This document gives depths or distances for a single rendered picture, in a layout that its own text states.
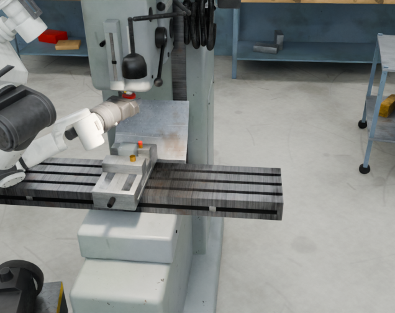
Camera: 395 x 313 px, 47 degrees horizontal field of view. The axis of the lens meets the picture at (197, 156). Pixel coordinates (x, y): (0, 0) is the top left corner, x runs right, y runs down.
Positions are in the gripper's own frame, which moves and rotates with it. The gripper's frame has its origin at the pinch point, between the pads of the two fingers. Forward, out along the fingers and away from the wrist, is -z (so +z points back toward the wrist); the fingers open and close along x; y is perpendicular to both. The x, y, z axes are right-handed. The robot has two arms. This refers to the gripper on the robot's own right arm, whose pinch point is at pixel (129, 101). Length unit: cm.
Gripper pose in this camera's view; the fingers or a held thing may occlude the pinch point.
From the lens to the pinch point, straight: 162.4
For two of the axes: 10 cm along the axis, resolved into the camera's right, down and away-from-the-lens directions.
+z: -4.7, 4.5, -7.6
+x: -8.8, -2.3, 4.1
